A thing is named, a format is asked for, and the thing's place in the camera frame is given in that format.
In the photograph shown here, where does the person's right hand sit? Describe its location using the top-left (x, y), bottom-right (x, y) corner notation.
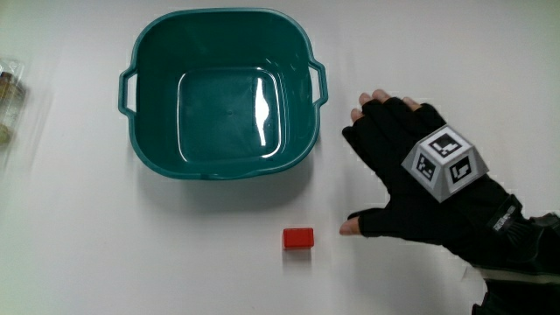
top-left (339, 88), bottom-right (524, 266)

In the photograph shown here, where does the red block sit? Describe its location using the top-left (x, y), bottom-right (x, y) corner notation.
top-left (282, 227), bottom-right (316, 250)

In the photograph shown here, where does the person's right forearm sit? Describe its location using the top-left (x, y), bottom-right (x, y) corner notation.
top-left (471, 199), bottom-right (560, 315)

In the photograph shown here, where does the green plastic basin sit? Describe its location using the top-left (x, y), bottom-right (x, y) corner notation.
top-left (117, 7), bottom-right (330, 181)

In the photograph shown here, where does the clear plastic container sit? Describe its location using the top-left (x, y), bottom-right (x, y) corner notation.
top-left (0, 57), bottom-right (28, 148)

